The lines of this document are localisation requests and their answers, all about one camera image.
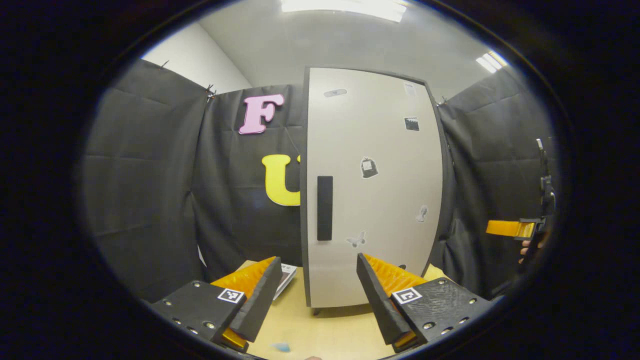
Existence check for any dark grey cabinet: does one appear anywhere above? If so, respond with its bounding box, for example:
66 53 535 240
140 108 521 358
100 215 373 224
299 66 322 317

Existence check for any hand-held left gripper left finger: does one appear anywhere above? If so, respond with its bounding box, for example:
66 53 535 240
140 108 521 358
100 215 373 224
150 256 283 351

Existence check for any black backdrop cloth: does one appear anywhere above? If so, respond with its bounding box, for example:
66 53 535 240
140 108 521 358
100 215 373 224
82 59 558 303

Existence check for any book with portrait cover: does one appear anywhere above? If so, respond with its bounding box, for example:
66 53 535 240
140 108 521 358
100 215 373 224
272 263 298 301

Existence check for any beige cabinet door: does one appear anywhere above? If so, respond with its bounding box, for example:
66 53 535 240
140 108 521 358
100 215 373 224
300 66 447 309

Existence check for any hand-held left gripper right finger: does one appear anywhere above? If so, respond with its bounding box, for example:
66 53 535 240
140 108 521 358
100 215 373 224
356 252 491 353

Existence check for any black door handle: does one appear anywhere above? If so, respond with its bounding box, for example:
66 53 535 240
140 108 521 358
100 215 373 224
317 175 334 242

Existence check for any ceiling light panel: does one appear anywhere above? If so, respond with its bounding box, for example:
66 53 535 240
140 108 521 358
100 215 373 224
475 50 509 74
280 0 408 23

